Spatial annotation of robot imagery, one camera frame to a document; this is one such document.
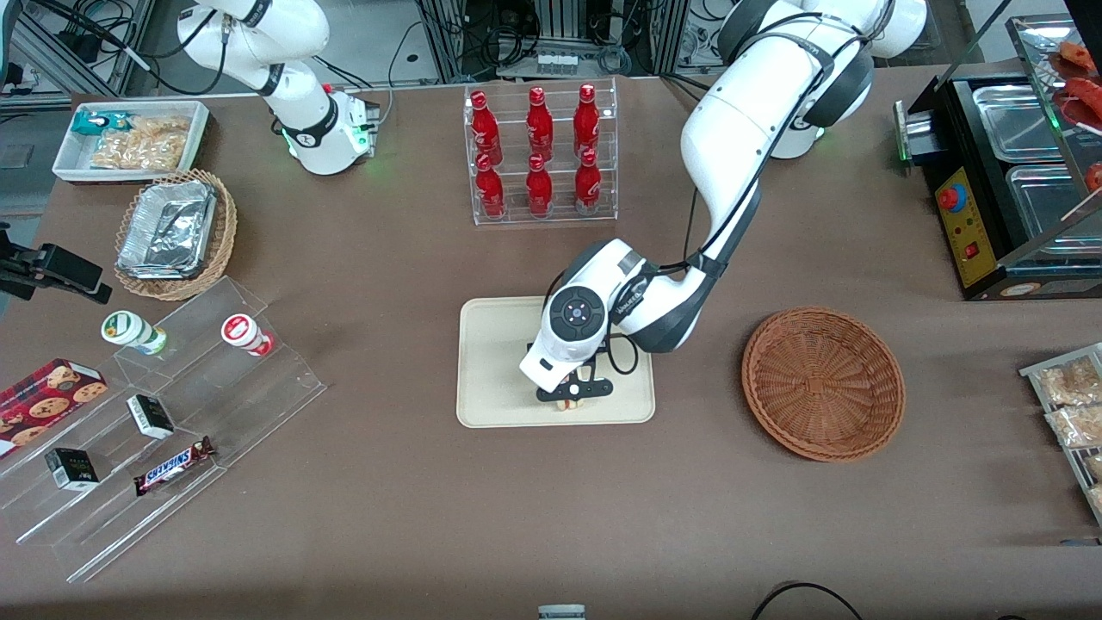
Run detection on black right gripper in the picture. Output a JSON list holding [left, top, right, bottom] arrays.
[[0, 222, 114, 305]]

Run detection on beige rectangular serving tray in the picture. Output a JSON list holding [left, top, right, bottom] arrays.
[[456, 295, 657, 429]]

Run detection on oval wicker basket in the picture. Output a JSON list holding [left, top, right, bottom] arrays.
[[113, 168, 239, 302]]

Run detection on round brown wicker basket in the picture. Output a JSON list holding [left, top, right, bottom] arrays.
[[741, 307, 907, 463]]

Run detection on tray of packaged snacks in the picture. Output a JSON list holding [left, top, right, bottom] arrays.
[[1018, 342, 1102, 528]]

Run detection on green lid drink bottle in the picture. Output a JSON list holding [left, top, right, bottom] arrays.
[[100, 310, 169, 357]]

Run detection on stacked aluminium foil trays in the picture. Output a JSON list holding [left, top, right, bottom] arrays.
[[115, 178, 219, 281]]

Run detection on white rectangular snack bin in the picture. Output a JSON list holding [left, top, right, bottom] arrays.
[[52, 100, 211, 185]]

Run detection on red chocolate chip cookie box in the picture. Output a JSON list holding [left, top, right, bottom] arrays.
[[0, 357, 110, 458]]

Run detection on clear bag of crackers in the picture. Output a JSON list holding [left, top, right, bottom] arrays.
[[90, 115, 192, 171]]

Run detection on teal snack packet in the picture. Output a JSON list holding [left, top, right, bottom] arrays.
[[71, 111, 132, 137]]

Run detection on small black carton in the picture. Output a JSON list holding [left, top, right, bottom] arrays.
[[44, 447, 101, 493], [126, 394, 176, 441]]

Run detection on clear acrylic bottle rack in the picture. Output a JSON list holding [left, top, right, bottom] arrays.
[[463, 77, 620, 227]]

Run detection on red lid drink bottle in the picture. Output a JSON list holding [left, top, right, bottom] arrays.
[[220, 313, 276, 358]]

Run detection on red cola bottle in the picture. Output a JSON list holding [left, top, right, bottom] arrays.
[[475, 153, 507, 220], [573, 83, 602, 158], [526, 86, 555, 162], [574, 148, 604, 216], [469, 90, 504, 165], [525, 153, 554, 219]]

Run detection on brown Snickers bar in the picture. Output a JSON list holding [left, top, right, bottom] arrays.
[[133, 435, 217, 498]]

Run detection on clear acrylic stepped shelf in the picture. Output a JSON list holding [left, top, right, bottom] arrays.
[[0, 275, 329, 585]]

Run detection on black hot food display machine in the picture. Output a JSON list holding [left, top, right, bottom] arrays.
[[894, 0, 1102, 302]]

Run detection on steel food pan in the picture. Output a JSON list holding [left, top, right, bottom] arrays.
[[972, 83, 1070, 165], [1005, 163, 1102, 244]]

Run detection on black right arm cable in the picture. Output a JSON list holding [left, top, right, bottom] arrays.
[[26, 0, 232, 97]]

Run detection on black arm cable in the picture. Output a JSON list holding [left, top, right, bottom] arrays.
[[601, 10, 892, 377], [26, 0, 232, 97]]

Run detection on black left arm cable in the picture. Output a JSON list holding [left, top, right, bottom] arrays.
[[601, 10, 892, 377]]

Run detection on black cable on table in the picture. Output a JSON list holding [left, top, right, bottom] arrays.
[[749, 582, 867, 620]]

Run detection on aluminium frame rack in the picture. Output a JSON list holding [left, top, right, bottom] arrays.
[[415, 0, 691, 84]]

